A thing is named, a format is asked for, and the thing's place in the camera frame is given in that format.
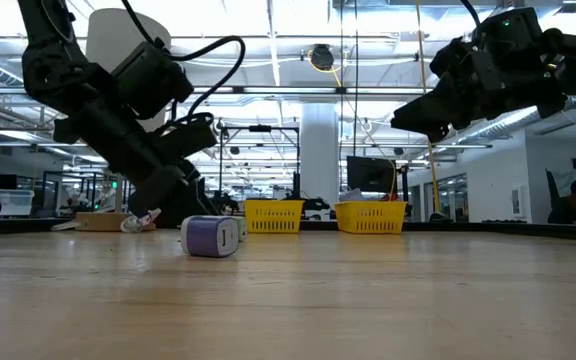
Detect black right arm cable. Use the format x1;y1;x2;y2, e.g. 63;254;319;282
459;0;484;32

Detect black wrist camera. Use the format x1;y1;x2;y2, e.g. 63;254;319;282
475;5;552;56
112;41;195;121

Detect black ceiling cable reel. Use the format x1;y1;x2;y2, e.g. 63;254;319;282
309;43;336;72

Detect purple and white charger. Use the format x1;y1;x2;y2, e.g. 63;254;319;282
179;214;241;259

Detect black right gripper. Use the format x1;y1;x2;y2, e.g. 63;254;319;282
390;39;567;145

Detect black station frame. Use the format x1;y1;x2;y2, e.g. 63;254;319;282
216;124;303;201

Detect clear plastic wrapper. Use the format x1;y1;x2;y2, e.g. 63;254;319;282
119;207;163;235

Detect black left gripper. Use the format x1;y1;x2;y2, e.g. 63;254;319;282
53;97;220;229

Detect green and white charger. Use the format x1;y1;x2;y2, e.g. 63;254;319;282
231;215;249;243

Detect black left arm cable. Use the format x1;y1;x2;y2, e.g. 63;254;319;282
120;0;247;126

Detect clear storage bin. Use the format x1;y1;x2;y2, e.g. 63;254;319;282
0;188;35;217

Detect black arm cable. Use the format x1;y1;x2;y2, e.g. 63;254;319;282
120;0;247;126
459;0;484;32

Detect black monitor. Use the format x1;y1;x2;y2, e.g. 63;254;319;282
346;155;398;195

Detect table lamp white shade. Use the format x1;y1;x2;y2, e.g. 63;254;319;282
50;7;173;234

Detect yellow plastic basket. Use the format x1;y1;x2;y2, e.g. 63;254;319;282
334;200;408;235
243;199;306;235

